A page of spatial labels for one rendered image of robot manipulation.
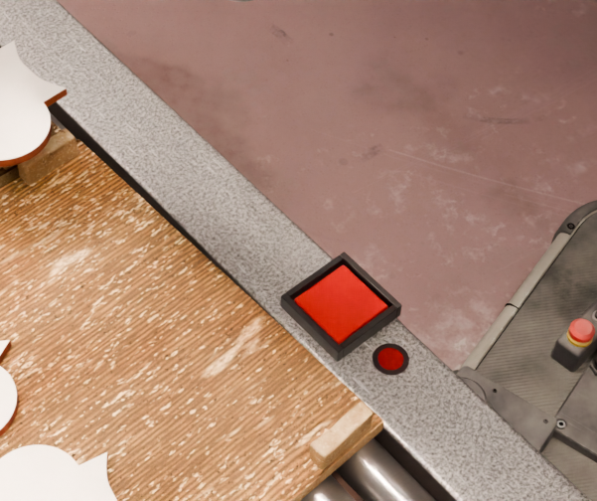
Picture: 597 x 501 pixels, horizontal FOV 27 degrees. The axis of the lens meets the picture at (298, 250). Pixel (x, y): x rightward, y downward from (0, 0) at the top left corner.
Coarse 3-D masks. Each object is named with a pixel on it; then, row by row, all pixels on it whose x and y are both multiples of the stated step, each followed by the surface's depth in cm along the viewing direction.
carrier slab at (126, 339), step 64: (0, 192) 115; (64, 192) 115; (128, 192) 115; (0, 256) 110; (64, 256) 110; (128, 256) 111; (192, 256) 111; (0, 320) 106; (64, 320) 107; (128, 320) 107; (192, 320) 107; (256, 320) 107; (64, 384) 103; (128, 384) 103; (192, 384) 103; (256, 384) 103; (320, 384) 104; (0, 448) 99; (64, 448) 99; (128, 448) 100; (192, 448) 100; (256, 448) 100
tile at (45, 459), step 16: (32, 448) 98; (48, 448) 98; (0, 464) 97; (16, 464) 97; (32, 464) 97; (48, 464) 98; (64, 464) 98; (80, 464) 98; (96, 464) 98; (0, 480) 97; (16, 480) 97; (32, 480) 97; (48, 480) 97; (64, 480) 97; (80, 480) 97; (96, 480) 97; (0, 496) 96; (16, 496) 96; (32, 496) 96; (48, 496) 96; (64, 496) 96; (80, 496) 96; (96, 496) 96; (112, 496) 96
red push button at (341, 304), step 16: (336, 272) 111; (352, 272) 111; (320, 288) 110; (336, 288) 110; (352, 288) 110; (368, 288) 110; (304, 304) 109; (320, 304) 109; (336, 304) 109; (352, 304) 109; (368, 304) 109; (384, 304) 109; (320, 320) 108; (336, 320) 108; (352, 320) 108; (368, 320) 108; (336, 336) 107
